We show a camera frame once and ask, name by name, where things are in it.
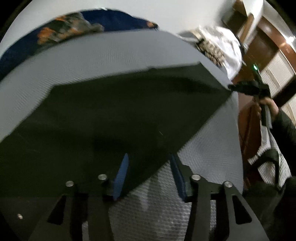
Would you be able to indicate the navy floral blanket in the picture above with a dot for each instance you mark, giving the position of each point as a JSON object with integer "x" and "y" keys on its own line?
{"x": 67, "y": 27}

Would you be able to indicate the grey mesh bed mattress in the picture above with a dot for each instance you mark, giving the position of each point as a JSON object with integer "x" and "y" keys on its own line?
{"x": 153, "y": 210}

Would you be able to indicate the wooden wardrobe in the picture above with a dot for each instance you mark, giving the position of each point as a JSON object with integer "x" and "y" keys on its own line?
{"x": 267, "y": 42}

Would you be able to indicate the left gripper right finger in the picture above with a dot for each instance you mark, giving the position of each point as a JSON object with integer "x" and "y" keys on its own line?
{"x": 218, "y": 211}

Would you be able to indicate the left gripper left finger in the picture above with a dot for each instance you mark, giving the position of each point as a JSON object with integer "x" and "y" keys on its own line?
{"x": 65, "y": 219}

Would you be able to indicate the black pants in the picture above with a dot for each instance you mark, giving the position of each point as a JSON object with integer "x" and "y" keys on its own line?
{"x": 85, "y": 129}

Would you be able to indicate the dark-sleeved right forearm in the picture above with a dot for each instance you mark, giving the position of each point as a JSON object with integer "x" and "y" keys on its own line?
{"x": 284, "y": 133}

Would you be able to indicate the white patterned cloth pile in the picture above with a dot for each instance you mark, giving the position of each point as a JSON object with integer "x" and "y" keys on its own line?
{"x": 219, "y": 45}

